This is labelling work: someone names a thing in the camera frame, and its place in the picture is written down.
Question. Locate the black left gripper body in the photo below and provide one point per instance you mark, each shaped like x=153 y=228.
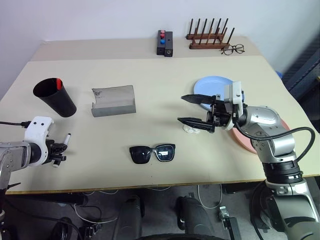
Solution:
x=51 y=150

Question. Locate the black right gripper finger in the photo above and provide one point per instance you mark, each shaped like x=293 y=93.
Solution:
x=197 y=123
x=200 y=99

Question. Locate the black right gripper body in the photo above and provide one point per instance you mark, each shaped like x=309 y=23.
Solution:
x=220 y=115

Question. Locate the white marker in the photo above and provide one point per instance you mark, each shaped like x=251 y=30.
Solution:
x=67 y=138

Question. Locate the black sunglasses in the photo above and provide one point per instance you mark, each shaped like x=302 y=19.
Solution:
x=142 y=153

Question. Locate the grey glasses case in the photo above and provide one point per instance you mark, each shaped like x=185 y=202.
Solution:
x=112 y=100

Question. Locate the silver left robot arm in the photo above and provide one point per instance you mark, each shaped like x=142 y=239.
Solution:
x=15 y=155

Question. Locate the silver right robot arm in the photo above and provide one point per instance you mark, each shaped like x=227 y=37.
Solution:
x=265 y=125

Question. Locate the black cup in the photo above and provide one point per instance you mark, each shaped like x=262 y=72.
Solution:
x=60 y=102

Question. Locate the small clear plastic piece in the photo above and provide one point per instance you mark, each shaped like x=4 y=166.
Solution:
x=190 y=129

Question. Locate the light blue plate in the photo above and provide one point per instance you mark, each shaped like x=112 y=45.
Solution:
x=210 y=85

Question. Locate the pink plate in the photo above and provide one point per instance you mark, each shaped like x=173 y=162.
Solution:
x=242 y=140

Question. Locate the dark wooden peg rack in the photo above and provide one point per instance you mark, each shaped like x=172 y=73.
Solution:
x=208 y=45

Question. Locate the brown framed eyeglasses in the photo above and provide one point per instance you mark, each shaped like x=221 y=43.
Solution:
x=232 y=50

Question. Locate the black box with socket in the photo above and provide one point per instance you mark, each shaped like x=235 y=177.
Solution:
x=168 y=45

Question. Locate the black box with buttons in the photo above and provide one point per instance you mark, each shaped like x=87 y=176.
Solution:
x=160 y=48

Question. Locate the blue round button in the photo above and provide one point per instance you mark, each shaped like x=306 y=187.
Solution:
x=162 y=41

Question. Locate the red round button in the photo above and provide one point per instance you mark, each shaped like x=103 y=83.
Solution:
x=162 y=37

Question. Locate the small blue object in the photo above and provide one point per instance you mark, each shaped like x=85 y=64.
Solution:
x=280 y=74

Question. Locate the pink round button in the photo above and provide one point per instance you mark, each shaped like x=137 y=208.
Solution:
x=162 y=32

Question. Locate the dark rounded shape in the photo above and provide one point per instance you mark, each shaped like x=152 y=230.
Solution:
x=195 y=217
x=131 y=217

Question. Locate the metal clamp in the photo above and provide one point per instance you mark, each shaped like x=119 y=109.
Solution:
x=223 y=213

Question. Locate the dark mesh chair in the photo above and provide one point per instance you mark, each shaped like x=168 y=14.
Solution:
x=303 y=72

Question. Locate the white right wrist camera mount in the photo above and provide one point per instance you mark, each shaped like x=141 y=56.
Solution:
x=235 y=95

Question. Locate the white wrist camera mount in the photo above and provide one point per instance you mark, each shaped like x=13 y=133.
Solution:
x=235 y=95
x=37 y=127

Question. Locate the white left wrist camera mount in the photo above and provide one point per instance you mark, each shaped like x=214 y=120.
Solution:
x=37 y=127

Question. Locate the black metal bracket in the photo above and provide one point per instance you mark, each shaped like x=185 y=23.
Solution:
x=232 y=228

